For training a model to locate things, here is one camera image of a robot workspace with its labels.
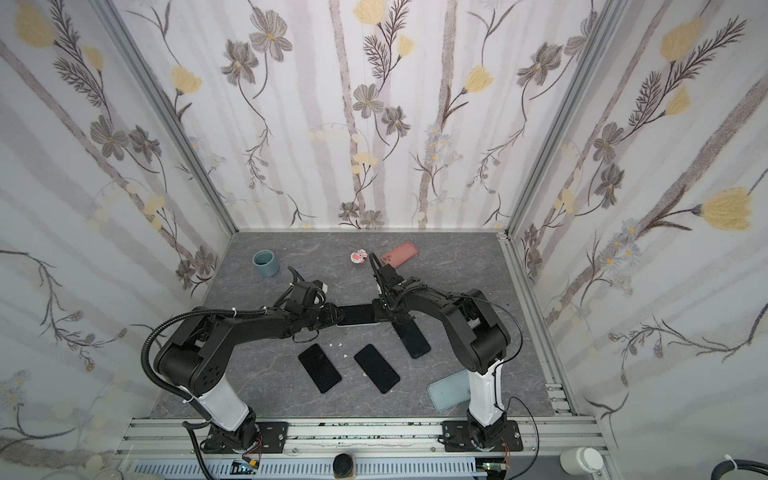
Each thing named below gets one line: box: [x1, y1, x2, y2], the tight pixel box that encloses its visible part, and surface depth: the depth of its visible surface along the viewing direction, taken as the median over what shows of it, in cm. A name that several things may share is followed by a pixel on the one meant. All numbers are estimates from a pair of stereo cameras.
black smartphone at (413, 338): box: [391, 318, 431, 359], surface depth 92 cm
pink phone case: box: [381, 241, 419, 268], surface depth 117 cm
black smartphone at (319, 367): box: [298, 343, 342, 394], surface depth 86 cm
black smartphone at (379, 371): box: [354, 344, 400, 394], surface depth 88 cm
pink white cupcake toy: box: [350, 248, 368, 264], surface depth 112 cm
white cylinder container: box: [560, 447, 604, 475], surface depth 65 cm
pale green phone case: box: [426, 369, 471, 413], surface depth 84 cm
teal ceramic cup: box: [252, 249, 280, 277], surface depth 107 cm
